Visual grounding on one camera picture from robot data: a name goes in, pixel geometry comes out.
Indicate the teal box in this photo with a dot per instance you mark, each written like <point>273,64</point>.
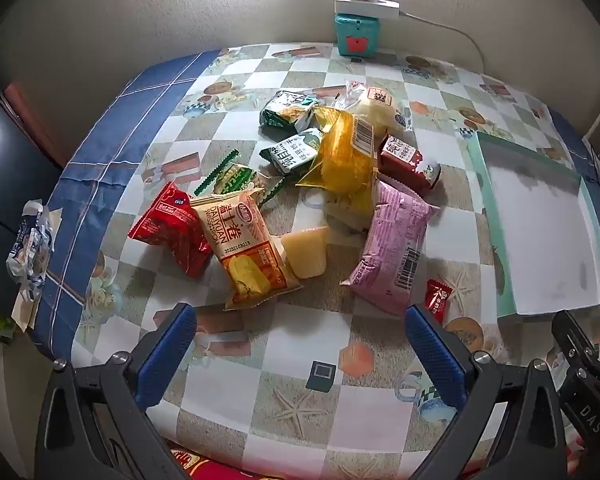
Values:
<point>356,32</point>

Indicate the orange roll cake packet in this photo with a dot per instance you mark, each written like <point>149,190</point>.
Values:
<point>240,240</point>

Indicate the dark red snack packet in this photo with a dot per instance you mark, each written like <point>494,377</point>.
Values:
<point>405,160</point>

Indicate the black cabinet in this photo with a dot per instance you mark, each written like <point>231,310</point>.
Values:
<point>10,185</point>

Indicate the reddish brown board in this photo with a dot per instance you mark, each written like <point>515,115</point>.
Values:
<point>32,120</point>

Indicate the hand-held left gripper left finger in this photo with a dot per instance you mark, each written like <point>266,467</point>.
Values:
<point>167,350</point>

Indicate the clear bun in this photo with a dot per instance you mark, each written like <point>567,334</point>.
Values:
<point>375,105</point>

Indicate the crumpled wrapper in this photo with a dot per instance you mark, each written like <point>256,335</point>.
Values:
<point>30,245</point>

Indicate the white green chip packet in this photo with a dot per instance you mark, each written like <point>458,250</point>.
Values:
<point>290,152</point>

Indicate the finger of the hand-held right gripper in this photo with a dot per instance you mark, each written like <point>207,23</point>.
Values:
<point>577,347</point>

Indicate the green edged white box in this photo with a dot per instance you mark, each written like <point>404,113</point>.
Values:
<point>540,230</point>

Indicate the clear yellow cake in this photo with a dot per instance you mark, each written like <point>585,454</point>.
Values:
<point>307,252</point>

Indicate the red printed bag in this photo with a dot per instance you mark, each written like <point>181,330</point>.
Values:
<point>220,467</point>

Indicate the green zigzag edged nut packet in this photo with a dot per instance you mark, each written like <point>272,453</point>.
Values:
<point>235,177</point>

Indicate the pink snack packet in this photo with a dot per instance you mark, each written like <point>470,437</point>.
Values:
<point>390,245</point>

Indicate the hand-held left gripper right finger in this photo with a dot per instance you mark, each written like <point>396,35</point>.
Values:
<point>435,355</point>

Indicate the white power strip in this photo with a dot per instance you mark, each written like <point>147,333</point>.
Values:
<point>367,7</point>

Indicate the yellow snack packet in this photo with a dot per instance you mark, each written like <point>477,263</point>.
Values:
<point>340,160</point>

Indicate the dark green chip packet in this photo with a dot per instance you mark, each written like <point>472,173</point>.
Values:
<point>285,110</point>

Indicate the small red candy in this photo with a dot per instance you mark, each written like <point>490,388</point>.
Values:
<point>439,297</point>

